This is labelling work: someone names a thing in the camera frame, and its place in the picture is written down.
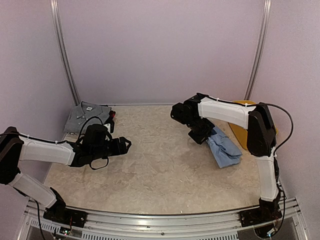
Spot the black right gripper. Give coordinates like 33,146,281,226
184,117,215,144

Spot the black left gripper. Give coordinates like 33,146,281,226
91,136,131,161

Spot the light blue long sleeve shirt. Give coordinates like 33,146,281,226
206,126,242,169

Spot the red black plaid shirt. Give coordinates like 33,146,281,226
109,110,116,120

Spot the yellow plastic basket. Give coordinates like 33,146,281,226
229,101,277,157

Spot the grey denim shirt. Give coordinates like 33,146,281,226
63,101,112,134

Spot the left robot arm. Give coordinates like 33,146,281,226
0,124,132,228

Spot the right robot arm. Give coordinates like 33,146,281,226
170,93,282,227

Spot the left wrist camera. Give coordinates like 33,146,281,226
103,119,115,134

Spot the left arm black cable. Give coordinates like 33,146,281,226
74,116,110,171

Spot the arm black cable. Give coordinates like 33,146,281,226
74,116,110,171
259,102,295,156

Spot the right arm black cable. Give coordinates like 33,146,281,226
259,102,295,156

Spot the aluminium front rail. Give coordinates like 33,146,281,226
16,198,309,240

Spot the right aluminium frame post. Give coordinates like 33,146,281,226
244,0,272,100

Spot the aluminium frame post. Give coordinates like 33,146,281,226
50,0,80,106
244,0,272,100

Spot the left aluminium frame post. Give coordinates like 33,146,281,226
50,0,80,106

